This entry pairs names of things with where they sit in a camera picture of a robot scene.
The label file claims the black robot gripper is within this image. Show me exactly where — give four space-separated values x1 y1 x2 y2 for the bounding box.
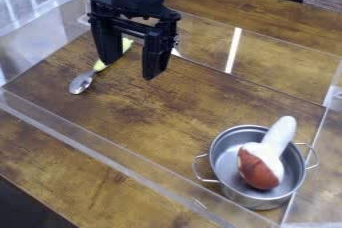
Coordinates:
88 0 180 80

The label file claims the silver metal pot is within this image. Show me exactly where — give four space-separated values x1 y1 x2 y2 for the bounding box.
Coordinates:
192 125 319 210

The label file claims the red and white plush mushroom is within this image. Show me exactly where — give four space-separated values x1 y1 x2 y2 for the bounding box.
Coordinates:
237 116 297 190

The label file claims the clear acrylic triangle bracket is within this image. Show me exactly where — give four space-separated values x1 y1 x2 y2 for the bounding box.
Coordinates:
76 0 118 30

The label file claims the yellow handled metal spoon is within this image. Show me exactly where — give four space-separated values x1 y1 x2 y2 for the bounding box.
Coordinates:
68 36 135 96

